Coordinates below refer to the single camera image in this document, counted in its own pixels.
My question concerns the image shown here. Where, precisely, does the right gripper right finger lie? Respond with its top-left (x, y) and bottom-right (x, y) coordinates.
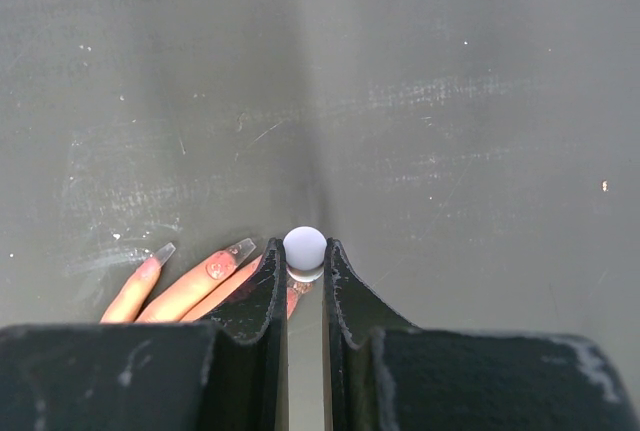
top-left (323, 239), bottom-right (639, 430)

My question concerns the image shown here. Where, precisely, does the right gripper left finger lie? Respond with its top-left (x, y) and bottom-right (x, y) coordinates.
top-left (1, 239), bottom-right (288, 430)

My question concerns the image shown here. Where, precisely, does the grey nail polish cap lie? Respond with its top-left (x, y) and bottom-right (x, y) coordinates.
top-left (283, 226), bottom-right (327, 283)

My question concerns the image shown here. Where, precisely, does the mannequin hand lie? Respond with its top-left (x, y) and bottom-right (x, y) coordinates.
top-left (99, 237), bottom-right (314, 325)

